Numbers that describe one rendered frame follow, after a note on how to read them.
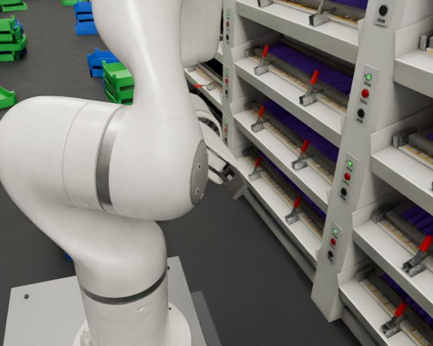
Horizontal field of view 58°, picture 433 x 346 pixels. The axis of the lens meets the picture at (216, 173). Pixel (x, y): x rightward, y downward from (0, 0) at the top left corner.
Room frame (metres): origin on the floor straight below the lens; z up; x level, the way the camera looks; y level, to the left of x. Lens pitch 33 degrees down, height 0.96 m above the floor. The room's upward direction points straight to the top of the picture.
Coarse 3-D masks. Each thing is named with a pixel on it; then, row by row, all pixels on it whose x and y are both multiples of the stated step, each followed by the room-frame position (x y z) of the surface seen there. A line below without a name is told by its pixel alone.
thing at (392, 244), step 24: (360, 216) 0.71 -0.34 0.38; (384, 216) 0.71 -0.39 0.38; (408, 216) 0.70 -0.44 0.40; (432, 216) 0.68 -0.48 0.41; (360, 240) 0.68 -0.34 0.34; (384, 240) 0.65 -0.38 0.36; (408, 240) 0.64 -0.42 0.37; (432, 240) 0.57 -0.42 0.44; (384, 264) 0.61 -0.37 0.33; (408, 264) 0.57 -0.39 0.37; (432, 264) 0.57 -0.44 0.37; (408, 288) 0.55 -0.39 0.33; (432, 288) 0.52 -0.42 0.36; (432, 312) 0.49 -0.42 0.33
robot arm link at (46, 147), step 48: (48, 96) 0.40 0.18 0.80; (0, 144) 0.35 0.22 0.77; (48, 144) 0.34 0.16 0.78; (96, 144) 0.33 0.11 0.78; (48, 192) 0.33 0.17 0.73; (96, 192) 0.31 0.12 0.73; (96, 240) 0.34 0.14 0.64; (144, 240) 0.36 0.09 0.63; (96, 288) 0.32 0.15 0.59; (144, 288) 0.33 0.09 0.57
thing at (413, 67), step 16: (432, 16) 0.73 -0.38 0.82; (400, 32) 0.70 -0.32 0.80; (416, 32) 0.72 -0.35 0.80; (432, 32) 0.71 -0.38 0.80; (400, 48) 0.71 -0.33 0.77; (416, 48) 0.72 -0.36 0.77; (400, 64) 0.69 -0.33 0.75; (416, 64) 0.67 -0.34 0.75; (432, 64) 0.66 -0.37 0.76; (400, 80) 0.69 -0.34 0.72; (416, 80) 0.66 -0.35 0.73; (432, 80) 0.63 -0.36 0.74; (432, 96) 0.63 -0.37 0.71
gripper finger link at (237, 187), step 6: (240, 174) 0.51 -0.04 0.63; (234, 180) 0.50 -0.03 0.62; (240, 180) 0.49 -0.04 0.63; (228, 186) 0.50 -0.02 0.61; (234, 186) 0.49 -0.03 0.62; (240, 186) 0.48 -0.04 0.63; (246, 186) 0.47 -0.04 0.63; (234, 192) 0.48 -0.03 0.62; (240, 192) 0.47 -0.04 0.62; (234, 198) 0.47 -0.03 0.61
